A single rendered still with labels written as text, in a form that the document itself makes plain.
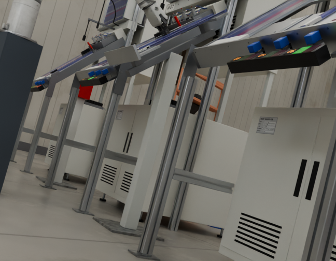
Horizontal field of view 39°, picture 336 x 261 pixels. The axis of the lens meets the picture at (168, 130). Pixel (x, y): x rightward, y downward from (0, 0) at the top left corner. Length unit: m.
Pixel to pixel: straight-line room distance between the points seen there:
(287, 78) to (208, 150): 9.34
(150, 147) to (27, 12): 0.82
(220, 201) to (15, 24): 1.40
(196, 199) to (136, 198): 0.58
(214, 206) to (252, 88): 8.09
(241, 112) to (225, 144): 7.76
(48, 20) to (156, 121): 5.03
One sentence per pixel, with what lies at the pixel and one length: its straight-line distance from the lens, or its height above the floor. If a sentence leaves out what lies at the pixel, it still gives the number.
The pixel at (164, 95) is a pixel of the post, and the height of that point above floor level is 0.62.
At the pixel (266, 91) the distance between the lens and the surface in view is 2.82.
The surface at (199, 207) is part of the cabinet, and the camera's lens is 2.62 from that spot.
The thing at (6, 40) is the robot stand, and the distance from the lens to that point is 2.18.
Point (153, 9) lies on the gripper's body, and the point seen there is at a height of 0.99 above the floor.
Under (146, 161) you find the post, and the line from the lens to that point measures 2.09.
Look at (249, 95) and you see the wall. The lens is 10.57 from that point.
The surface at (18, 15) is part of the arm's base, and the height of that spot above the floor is 0.79.
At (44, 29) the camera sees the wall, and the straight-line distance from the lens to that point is 6.96.
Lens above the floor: 0.32
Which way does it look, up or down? 4 degrees up
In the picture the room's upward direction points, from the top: 15 degrees clockwise
